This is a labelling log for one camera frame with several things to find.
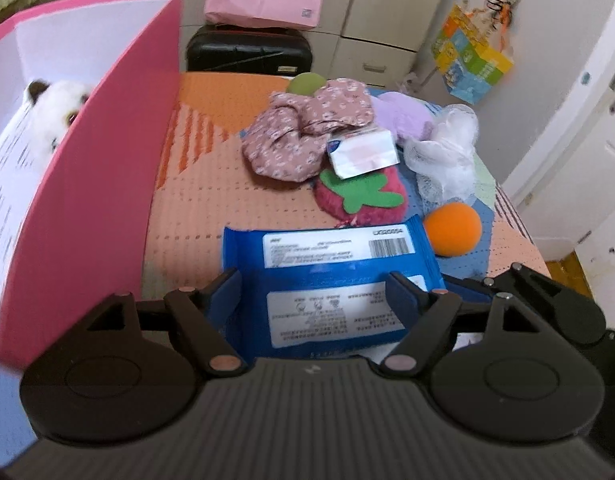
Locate white panda plush toy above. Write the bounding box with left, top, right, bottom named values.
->
left=24, top=79, right=95, bottom=153

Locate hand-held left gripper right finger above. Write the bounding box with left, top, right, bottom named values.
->
left=380, top=271, right=543, bottom=376

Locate red strawberry plush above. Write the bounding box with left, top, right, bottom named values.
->
left=313, top=166, right=408, bottom=228

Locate pink cardboard box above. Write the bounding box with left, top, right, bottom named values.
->
left=0, top=0, right=184, bottom=366

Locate orange patterned bed sheet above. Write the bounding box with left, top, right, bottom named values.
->
left=140, top=71, right=553, bottom=311

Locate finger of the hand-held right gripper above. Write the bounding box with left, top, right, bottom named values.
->
left=441, top=262, right=555, bottom=306

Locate white door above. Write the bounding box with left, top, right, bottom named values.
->
left=497, top=0, right=615, bottom=306

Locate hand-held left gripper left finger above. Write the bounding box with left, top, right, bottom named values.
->
left=84, top=267, right=248, bottom=378

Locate green round puff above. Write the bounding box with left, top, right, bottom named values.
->
left=286, top=73, right=328, bottom=97

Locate white mesh bath puff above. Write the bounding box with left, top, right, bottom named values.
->
left=402, top=104, right=481, bottom=206

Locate beige wooden wardrobe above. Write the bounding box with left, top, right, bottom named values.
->
left=134, top=0, right=458, bottom=96

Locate black suitcase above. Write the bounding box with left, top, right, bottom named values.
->
left=186, top=24, right=314, bottom=80

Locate purple plush cloth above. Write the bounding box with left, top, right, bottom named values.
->
left=370, top=91, right=435, bottom=141

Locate small white blue box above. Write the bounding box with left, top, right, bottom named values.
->
left=326, top=127, right=401, bottom=180

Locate orange sponge ball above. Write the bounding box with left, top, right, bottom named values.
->
left=423, top=203, right=483, bottom=258

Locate pink floral cloth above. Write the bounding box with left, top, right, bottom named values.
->
left=241, top=77, right=378, bottom=182

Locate blue wet wipes packet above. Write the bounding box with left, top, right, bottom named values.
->
left=222, top=214, right=445, bottom=361

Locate colourful cartoon gift bag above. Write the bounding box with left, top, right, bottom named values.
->
left=432, top=0, right=523, bottom=106

